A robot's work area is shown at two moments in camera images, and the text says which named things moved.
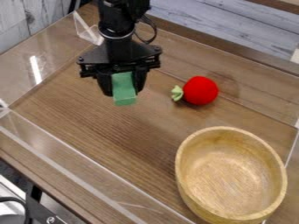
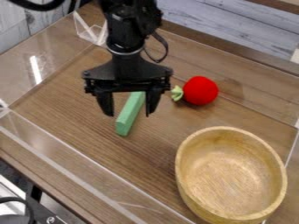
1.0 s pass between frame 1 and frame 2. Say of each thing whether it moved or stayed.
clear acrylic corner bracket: stayed
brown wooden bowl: stayed
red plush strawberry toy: stayed
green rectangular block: moved
